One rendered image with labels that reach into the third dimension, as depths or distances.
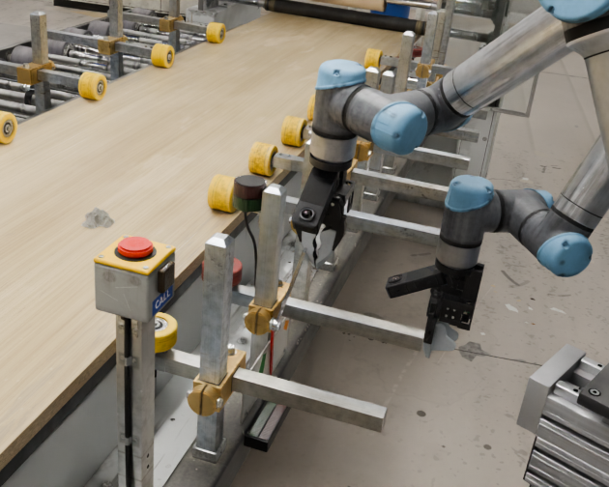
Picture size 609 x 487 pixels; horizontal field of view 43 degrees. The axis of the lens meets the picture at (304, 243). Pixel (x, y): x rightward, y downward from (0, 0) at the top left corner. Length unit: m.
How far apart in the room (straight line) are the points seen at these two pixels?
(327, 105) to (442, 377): 1.82
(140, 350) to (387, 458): 1.63
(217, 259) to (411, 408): 1.64
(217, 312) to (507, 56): 0.57
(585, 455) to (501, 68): 0.57
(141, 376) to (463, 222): 0.62
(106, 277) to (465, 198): 0.65
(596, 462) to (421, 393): 1.62
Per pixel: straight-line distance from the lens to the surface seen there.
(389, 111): 1.14
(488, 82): 1.18
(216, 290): 1.20
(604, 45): 0.93
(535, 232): 1.30
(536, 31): 1.13
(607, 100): 0.93
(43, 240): 1.65
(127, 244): 0.91
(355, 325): 1.49
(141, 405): 1.01
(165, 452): 1.53
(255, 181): 1.40
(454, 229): 1.34
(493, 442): 2.67
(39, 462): 1.31
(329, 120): 1.22
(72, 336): 1.35
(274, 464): 2.43
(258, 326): 1.48
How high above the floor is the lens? 1.65
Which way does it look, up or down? 27 degrees down
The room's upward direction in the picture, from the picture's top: 6 degrees clockwise
